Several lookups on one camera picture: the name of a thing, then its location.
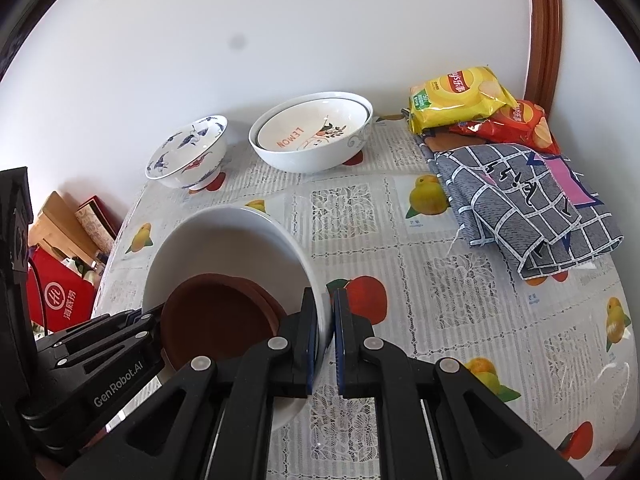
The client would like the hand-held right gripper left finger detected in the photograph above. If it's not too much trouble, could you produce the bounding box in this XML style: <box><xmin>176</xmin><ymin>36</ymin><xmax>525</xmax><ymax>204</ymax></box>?
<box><xmin>62</xmin><ymin>286</ymin><xmax>321</xmax><ymax>480</ymax></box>

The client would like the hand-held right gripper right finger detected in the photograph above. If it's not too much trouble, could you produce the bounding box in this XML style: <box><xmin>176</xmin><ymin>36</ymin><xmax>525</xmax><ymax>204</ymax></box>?
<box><xmin>332</xmin><ymin>287</ymin><xmax>583</xmax><ymax>480</ymax></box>

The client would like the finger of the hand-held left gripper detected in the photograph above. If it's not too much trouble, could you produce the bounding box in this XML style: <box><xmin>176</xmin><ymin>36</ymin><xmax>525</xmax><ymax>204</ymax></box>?
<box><xmin>50</xmin><ymin>326</ymin><xmax>167</xmax><ymax>388</ymax></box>
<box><xmin>36</xmin><ymin>302</ymin><xmax>164</xmax><ymax>357</ymax></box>

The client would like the fruit print tablecloth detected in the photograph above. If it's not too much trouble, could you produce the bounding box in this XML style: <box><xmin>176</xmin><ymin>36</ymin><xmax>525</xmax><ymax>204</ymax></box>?
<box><xmin>90</xmin><ymin>110</ymin><xmax>636</xmax><ymax>480</ymax></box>

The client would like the large white bowl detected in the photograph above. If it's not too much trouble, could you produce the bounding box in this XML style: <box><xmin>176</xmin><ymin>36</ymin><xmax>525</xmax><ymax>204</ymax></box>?
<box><xmin>248</xmin><ymin>92</ymin><xmax>374</xmax><ymax>174</ymax></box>

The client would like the patterned box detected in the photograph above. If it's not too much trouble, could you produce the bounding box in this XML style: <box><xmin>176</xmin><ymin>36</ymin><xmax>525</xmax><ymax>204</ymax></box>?
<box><xmin>75</xmin><ymin>197</ymin><xmax>121</xmax><ymax>256</ymax></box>

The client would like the orange-brown packet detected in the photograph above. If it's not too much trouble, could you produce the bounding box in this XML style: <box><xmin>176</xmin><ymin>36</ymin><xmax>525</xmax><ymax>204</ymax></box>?
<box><xmin>425</xmin><ymin>130</ymin><xmax>463</xmax><ymax>153</ymax></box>

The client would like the white lemon rabbit bowl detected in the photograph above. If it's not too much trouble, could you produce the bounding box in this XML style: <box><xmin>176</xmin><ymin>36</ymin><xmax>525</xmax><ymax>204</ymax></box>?
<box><xmin>256</xmin><ymin>98</ymin><xmax>370</xmax><ymax>152</ymax></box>

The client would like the grey checked cloth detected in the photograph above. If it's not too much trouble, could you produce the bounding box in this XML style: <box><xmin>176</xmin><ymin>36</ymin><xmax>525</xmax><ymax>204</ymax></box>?
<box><xmin>419</xmin><ymin>137</ymin><xmax>626</xmax><ymax>281</ymax></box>

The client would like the blue crane pattern bowl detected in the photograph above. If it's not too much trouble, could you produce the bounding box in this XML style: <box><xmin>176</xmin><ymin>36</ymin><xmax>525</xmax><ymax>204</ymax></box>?
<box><xmin>145</xmin><ymin>115</ymin><xmax>229</xmax><ymax>192</ymax></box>

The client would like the red box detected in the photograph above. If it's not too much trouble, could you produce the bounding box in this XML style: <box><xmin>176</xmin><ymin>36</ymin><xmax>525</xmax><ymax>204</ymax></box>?
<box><xmin>27</xmin><ymin>246</ymin><xmax>98</xmax><ymax>333</ymax></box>

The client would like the yellow chip bag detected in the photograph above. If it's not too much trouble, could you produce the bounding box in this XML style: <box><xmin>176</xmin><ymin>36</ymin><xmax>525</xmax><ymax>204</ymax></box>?
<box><xmin>407</xmin><ymin>66</ymin><xmax>518</xmax><ymax>135</ymax></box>

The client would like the plain white bowl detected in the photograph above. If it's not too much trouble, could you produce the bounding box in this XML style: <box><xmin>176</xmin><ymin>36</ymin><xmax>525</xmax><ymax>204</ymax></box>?
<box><xmin>141</xmin><ymin>205</ymin><xmax>333</xmax><ymax>433</ymax></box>

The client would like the red chip bag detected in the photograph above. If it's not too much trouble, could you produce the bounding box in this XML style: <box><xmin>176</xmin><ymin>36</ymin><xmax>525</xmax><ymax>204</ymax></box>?
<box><xmin>450</xmin><ymin>100</ymin><xmax>562</xmax><ymax>156</ymax></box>

